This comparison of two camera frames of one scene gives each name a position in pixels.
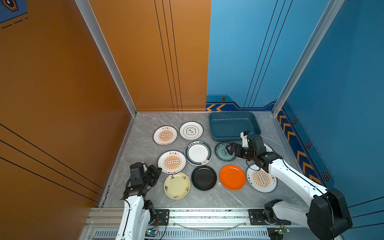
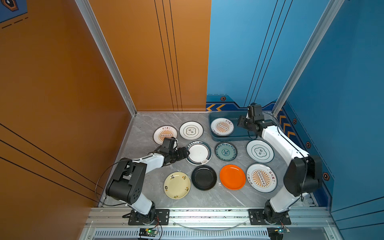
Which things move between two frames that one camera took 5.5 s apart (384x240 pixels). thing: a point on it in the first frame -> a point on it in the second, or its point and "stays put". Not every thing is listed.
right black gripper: [233, 146] -> [242, 119]
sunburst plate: [165, 135] stays put
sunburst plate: [172, 162] -> [222, 126]
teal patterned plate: [222, 152] stays put
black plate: [204, 177] stays put
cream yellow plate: [177, 186] stays put
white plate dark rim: [198, 153] stays put
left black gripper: [156, 173] -> [181, 156]
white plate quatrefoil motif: [191, 130] stays put
